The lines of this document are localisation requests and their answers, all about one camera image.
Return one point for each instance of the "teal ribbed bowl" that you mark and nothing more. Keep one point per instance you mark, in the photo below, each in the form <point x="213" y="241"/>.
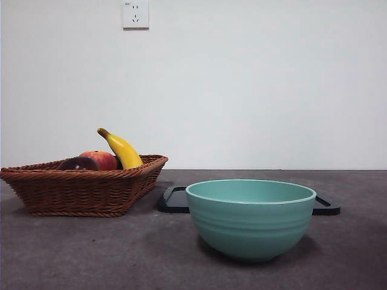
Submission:
<point x="251" y="229"/>

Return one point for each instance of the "white wall socket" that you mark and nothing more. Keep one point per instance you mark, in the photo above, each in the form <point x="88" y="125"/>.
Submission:
<point x="136" y="16"/>

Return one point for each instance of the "yellow banana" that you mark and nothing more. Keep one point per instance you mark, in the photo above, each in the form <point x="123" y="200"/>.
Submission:
<point x="125" y="152"/>

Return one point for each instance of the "dark rectangular tray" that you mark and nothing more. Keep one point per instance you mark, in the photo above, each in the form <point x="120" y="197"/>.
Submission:
<point x="173" y="202"/>

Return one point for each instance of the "red yellow apple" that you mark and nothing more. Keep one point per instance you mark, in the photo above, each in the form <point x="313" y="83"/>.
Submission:
<point x="104" y="160"/>

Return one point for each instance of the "brown wicker basket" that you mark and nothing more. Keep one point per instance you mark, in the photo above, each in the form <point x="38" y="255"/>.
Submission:
<point x="75" y="193"/>

